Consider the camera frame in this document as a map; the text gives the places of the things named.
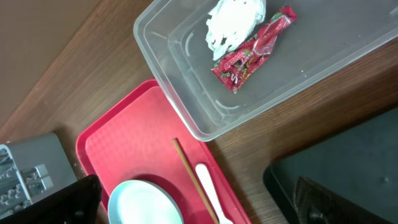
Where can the clear plastic bin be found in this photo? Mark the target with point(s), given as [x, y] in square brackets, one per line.
[327, 35]

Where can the black plastic tray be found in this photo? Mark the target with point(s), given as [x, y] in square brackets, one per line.
[359, 164]

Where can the white plastic fork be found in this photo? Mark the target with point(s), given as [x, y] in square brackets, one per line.
[207, 183]

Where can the red snack wrapper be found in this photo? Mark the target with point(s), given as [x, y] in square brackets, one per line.
[234, 69]

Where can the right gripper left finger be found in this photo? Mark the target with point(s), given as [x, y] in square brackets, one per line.
[76, 204]

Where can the white napkin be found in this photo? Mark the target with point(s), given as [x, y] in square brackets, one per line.
[231, 22]

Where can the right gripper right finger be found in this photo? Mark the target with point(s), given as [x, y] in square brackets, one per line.
[315, 204]

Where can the red plastic tray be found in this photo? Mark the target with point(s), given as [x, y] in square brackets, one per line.
[134, 140]

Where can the large light blue plate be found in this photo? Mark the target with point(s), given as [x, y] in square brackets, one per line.
[142, 202]

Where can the wooden chopstick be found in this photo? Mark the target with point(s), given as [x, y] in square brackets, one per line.
[195, 181]

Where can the grey dishwasher rack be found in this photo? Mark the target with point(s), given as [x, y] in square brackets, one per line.
[31, 170]

